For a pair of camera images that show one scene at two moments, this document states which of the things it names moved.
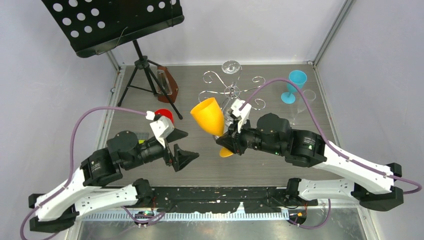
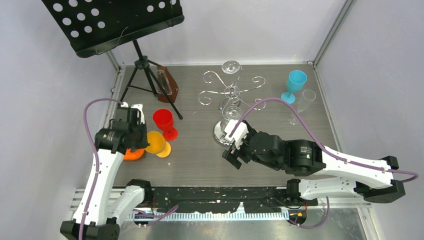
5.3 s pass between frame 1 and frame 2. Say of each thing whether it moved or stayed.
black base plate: stayed
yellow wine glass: moved
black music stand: stayed
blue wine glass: stayed
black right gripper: moved
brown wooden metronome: stayed
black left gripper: moved
